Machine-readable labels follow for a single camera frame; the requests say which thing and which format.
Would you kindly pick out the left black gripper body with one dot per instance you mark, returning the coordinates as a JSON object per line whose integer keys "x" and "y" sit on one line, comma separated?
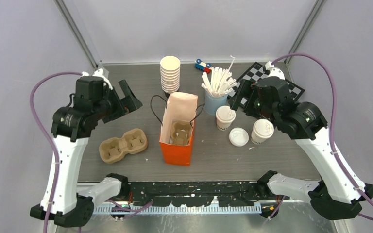
{"x": 119, "y": 107}

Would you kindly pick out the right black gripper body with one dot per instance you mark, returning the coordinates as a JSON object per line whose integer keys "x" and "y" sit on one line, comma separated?
{"x": 254, "y": 107}

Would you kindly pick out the white plastic cup lid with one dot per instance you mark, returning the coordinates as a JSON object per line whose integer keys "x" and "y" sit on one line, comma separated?
{"x": 225, "y": 114}

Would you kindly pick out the white paper coffee cup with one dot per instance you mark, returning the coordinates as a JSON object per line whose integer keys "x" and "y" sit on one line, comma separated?
{"x": 258, "y": 138}
{"x": 223, "y": 125}

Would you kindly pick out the stack of white lids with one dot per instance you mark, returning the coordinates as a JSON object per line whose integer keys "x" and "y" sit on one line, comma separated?
{"x": 238, "y": 137}

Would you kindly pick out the orange paper bag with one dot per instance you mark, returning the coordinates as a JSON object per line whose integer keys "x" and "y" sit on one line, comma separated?
{"x": 179, "y": 106}

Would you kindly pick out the stack of paper cups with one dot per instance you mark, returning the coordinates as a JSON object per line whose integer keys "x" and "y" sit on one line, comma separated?
{"x": 170, "y": 74}

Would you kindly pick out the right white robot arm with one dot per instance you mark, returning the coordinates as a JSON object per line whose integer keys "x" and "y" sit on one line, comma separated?
{"x": 339, "y": 192}

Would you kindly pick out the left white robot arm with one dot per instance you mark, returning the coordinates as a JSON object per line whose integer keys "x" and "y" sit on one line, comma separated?
{"x": 93, "y": 100}

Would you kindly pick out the black white checkerboard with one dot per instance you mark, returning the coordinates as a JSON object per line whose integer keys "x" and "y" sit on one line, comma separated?
{"x": 256, "y": 72}

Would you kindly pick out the bundle of white straws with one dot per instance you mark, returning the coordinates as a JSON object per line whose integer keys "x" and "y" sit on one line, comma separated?
{"x": 220, "y": 82}

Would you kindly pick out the blue straw holder cup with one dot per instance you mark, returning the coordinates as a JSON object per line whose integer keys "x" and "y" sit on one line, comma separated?
{"x": 211, "y": 104}

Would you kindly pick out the brown cardboard cup carrier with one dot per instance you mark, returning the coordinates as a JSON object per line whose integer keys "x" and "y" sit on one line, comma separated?
{"x": 115, "y": 149}

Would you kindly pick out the red blue toy car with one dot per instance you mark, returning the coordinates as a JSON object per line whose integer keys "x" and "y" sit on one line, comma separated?
{"x": 202, "y": 66}

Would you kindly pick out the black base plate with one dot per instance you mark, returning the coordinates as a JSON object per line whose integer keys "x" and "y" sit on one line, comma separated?
{"x": 194, "y": 194}

